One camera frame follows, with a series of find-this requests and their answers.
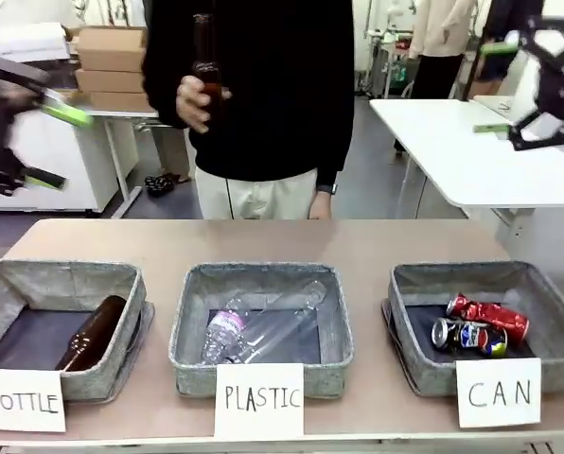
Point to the large cardboard box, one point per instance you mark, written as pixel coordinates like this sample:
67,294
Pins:
111,49

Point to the brown glass bottle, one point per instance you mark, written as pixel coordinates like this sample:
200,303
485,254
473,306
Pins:
97,331
204,47

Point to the person's left hand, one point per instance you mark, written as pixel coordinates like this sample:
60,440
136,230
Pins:
321,205

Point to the dark wrist watch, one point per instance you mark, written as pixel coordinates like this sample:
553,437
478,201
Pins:
328,188

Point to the person in tan trousers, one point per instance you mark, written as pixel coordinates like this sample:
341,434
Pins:
170,151

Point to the blue Pepsi can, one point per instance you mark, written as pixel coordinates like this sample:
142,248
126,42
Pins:
476,338

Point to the white desk with legs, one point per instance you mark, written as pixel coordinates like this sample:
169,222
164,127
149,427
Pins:
121,142

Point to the grey felt basket can label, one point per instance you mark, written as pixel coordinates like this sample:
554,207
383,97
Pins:
462,279

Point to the white paper sign BOTTLE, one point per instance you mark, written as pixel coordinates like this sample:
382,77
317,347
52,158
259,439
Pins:
22,402

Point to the person in cream sweater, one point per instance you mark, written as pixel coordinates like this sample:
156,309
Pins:
440,28

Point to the person's left forearm black sleeve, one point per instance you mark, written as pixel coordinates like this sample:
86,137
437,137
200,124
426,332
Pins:
336,142

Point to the crushed red soda can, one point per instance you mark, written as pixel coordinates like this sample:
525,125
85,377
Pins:
495,314

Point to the clear wide-mouth plastic bottle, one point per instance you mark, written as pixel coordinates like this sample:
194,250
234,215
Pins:
282,321

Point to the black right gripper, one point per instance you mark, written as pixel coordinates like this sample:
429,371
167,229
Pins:
563,85

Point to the white side table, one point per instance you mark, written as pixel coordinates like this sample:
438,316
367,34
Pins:
452,156

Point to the person's right hand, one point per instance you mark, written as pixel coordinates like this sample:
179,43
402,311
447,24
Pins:
192,101

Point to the white cabinet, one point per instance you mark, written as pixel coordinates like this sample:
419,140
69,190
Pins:
36,198

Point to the black stand pole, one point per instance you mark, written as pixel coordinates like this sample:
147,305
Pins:
472,71

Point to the white paper stack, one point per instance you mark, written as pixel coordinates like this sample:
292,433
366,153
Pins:
22,40

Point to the black sandal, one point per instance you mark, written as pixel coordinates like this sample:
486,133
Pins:
172,179
154,186

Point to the grey felt basket plastic label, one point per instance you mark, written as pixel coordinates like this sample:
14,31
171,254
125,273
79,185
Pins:
263,279

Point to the white equipment cart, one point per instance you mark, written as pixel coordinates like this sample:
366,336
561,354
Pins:
388,61

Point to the grey felt basket bottle label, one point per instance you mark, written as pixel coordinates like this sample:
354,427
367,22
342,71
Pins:
50,284

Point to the person in dark clothes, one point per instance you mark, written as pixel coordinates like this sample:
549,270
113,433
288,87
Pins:
497,28

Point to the crushed water bottle pink label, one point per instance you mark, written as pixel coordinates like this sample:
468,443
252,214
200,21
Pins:
225,326

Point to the person's right forearm black sleeve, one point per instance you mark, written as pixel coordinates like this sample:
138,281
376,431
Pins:
161,94

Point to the white paper sign PLASTIC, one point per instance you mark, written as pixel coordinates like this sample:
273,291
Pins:
258,399

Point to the white paper sign CAN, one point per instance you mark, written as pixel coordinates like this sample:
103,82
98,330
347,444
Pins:
499,392

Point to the person in black sweater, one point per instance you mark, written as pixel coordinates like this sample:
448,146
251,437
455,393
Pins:
272,104

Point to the flat cardboard box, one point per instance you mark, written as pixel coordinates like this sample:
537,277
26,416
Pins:
121,101
109,81

